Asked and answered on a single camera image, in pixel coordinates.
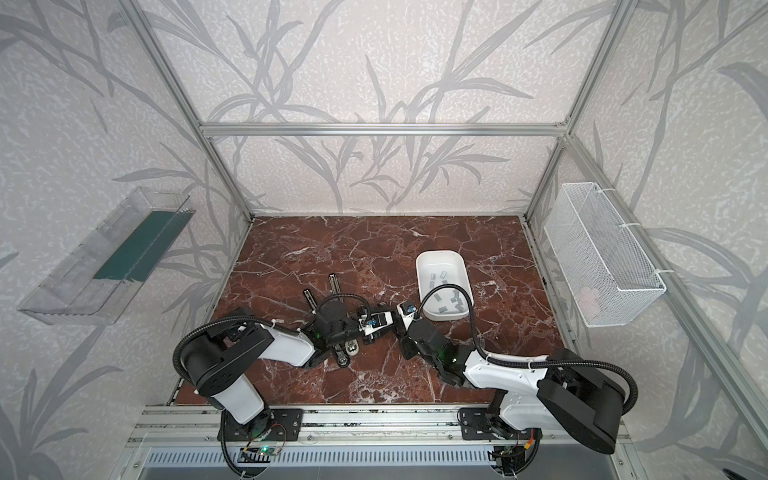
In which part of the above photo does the aluminium frame crossbar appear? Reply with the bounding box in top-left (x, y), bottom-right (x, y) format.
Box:
top-left (200, 123), bottom-right (566, 137)

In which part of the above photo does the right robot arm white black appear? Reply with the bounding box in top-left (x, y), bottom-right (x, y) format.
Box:
top-left (396, 316), bottom-right (637, 454)

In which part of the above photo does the white plastic tray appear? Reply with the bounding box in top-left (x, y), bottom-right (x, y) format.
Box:
top-left (416, 250), bottom-right (474, 321)

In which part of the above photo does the beige grey stapler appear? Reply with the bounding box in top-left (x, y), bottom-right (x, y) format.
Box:
top-left (329, 273), bottom-right (360, 368)

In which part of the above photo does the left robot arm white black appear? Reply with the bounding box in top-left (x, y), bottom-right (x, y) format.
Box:
top-left (172, 293), bottom-right (403, 425)

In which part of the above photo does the green mat in shelf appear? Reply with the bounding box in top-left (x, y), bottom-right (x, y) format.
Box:
top-left (93, 210), bottom-right (195, 282)

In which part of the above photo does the black stapler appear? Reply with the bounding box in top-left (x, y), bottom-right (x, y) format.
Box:
top-left (384, 311), bottom-right (407, 339)
top-left (301, 289), bottom-right (350, 368)

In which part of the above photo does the white wire mesh basket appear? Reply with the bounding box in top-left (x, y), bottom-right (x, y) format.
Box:
top-left (544, 182), bottom-right (667, 328)

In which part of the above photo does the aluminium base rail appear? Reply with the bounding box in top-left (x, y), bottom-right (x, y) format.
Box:
top-left (128, 403), bottom-right (631, 448)

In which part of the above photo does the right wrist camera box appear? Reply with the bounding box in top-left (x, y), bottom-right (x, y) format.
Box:
top-left (397, 301), bottom-right (417, 335)

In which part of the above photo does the clear acrylic wall shelf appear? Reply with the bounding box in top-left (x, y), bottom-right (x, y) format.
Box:
top-left (18, 187), bottom-right (196, 326)

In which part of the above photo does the pink object in basket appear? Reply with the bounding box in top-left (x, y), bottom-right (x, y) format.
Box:
top-left (576, 287), bottom-right (601, 319)

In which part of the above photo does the small circuit board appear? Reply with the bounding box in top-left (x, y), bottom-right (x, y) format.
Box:
top-left (238, 445), bottom-right (284, 464)

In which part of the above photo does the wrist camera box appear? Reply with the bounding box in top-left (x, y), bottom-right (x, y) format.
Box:
top-left (397, 301), bottom-right (417, 335)
top-left (360, 310), bottom-right (391, 340)

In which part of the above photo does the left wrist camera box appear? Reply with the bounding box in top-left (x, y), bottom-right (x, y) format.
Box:
top-left (360, 310), bottom-right (391, 340)

